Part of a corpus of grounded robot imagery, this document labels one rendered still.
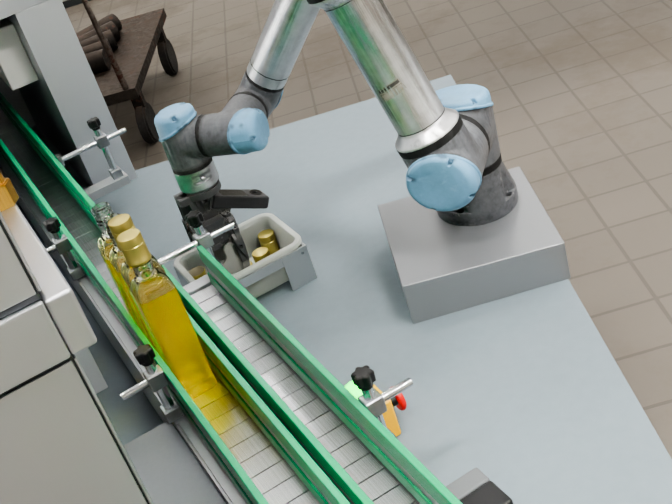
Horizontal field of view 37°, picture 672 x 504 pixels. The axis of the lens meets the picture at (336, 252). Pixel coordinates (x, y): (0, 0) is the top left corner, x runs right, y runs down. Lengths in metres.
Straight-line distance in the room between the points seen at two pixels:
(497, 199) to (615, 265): 1.32
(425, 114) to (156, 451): 0.66
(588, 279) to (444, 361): 1.44
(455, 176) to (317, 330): 0.40
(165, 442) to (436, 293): 0.53
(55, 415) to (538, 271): 1.04
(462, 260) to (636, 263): 1.40
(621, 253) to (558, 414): 1.65
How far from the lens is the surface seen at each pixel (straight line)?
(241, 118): 1.74
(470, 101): 1.74
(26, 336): 0.88
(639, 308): 2.93
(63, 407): 0.93
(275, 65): 1.80
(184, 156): 1.80
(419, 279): 1.73
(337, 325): 1.82
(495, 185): 1.82
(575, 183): 3.53
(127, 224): 1.48
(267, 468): 1.40
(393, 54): 1.58
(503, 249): 1.75
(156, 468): 1.48
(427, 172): 1.62
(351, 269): 1.96
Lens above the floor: 1.79
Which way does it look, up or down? 31 degrees down
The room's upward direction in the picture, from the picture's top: 18 degrees counter-clockwise
